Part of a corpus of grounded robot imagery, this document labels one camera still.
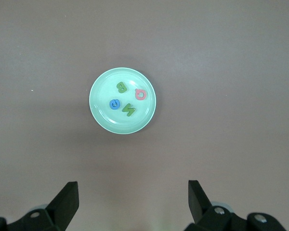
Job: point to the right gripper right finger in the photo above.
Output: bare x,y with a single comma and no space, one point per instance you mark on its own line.
207,216

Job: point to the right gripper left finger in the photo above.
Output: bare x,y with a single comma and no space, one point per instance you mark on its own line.
60,211

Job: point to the blue letter G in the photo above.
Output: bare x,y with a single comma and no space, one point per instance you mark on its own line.
114,104

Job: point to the green letter N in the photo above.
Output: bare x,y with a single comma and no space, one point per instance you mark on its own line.
128,110

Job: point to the green letter B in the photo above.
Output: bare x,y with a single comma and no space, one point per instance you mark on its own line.
121,87

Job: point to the pink letter Q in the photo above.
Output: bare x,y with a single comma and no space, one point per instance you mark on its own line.
140,94

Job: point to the light green plate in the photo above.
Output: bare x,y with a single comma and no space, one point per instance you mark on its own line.
103,120

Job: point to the brown table mat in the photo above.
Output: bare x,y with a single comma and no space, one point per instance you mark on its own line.
207,48

